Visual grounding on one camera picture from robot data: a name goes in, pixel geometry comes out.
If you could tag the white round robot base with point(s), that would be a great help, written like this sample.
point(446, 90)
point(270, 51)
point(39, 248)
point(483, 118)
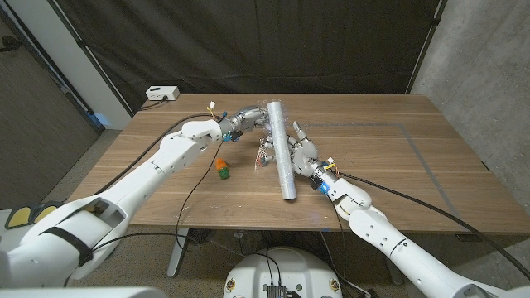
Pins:
point(281, 273)

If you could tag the orange green toy carrot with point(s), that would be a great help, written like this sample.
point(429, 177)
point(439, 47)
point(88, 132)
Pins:
point(222, 167)

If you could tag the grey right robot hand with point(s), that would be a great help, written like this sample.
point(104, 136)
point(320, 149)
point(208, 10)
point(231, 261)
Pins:
point(306, 157)

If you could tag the black backdrop stand pole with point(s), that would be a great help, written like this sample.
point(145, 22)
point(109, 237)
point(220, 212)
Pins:
point(435, 21)
point(83, 44)

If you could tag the yellow black foot pedal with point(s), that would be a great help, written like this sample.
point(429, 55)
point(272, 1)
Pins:
point(18, 217)
point(46, 212)

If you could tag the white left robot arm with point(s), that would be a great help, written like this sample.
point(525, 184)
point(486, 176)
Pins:
point(165, 157)

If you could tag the plastic wrap roll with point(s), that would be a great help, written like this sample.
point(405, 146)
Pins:
point(285, 182)

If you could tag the white power strip box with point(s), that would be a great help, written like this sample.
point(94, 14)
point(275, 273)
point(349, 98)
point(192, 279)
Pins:
point(162, 93)

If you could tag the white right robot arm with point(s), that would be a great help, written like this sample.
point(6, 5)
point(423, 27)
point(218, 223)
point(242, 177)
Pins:
point(381, 236)

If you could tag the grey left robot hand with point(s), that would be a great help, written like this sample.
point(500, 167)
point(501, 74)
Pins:
point(248, 118)

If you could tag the grey table leg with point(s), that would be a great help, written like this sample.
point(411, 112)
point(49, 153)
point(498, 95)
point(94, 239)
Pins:
point(176, 256)
point(395, 277)

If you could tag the black backdrop curtain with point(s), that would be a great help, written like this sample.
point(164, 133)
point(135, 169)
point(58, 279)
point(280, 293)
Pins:
point(248, 41)

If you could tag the red grey toy fruit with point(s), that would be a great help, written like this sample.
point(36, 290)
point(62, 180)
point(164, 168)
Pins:
point(260, 160)

